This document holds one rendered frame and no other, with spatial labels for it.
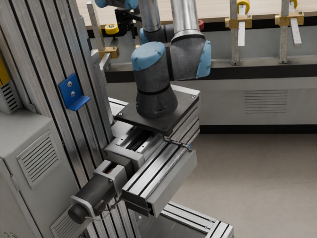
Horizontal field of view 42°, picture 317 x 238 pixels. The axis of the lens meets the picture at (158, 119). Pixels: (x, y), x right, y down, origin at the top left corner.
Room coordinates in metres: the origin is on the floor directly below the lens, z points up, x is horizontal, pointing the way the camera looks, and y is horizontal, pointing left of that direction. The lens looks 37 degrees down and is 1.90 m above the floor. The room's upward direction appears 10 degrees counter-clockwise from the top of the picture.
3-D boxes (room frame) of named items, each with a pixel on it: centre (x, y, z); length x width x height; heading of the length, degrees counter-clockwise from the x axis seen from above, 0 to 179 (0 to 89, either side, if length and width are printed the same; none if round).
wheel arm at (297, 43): (1.86, -0.74, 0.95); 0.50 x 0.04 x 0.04; 164
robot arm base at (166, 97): (1.23, 0.00, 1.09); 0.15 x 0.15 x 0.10
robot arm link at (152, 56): (1.22, -0.01, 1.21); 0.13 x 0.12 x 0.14; 85
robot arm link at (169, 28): (1.60, -0.15, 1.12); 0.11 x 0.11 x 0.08; 85
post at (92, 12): (2.18, 0.25, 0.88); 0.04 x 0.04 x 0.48; 74
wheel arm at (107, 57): (2.10, 0.23, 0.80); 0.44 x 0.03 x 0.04; 164
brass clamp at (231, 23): (1.96, -0.50, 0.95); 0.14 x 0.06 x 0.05; 74
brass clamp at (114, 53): (2.17, 0.23, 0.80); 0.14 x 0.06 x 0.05; 74
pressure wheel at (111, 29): (2.29, 0.17, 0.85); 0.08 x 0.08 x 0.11
